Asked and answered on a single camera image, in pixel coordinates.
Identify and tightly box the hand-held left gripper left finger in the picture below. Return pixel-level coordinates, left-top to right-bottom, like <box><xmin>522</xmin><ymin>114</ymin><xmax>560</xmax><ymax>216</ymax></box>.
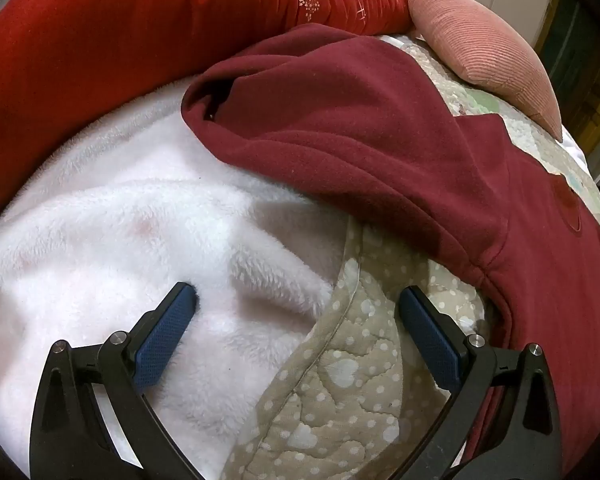
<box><xmin>29</xmin><ymin>282</ymin><xmax>206</xmax><ymax>480</ymax></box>

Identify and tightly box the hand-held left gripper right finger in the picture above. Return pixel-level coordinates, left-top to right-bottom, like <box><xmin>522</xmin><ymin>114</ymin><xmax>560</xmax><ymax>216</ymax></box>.
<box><xmin>394</xmin><ymin>286</ymin><xmax>565</xmax><ymax>480</ymax></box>

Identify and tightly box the maroon sweatshirt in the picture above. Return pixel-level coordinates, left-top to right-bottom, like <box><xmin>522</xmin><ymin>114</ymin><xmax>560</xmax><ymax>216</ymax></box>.
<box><xmin>180</xmin><ymin>24</ymin><xmax>600</xmax><ymax>467</ymax></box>

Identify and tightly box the beige dotted quilt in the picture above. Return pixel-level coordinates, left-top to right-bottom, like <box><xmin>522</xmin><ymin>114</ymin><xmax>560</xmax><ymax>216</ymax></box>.
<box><xmin>220</xmin><ymin>220</ymin><xmax>502</xmax><ymax>480</ymax></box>

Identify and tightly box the white fluffy blanket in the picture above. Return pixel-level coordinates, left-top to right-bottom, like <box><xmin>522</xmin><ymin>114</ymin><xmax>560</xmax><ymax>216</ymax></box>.
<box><xmin>0</xmin><ymin>77</ymin><xmax>352</xmax><ymax>480</ymax></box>

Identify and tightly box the red embroidered pillow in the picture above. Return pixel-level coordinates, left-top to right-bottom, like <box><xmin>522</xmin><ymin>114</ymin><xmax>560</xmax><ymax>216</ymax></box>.
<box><xmin>0</xmin><ymin>0</ymin><xmax>412</xmax><ymax>227</ymax></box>

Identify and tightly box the pink corduroy pillow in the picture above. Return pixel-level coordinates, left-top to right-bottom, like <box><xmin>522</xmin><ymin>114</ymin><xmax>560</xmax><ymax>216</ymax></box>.
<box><xmin>387</xmin><ymin>0</ymin><xmax>565</xmax><ymax>142</ymax></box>

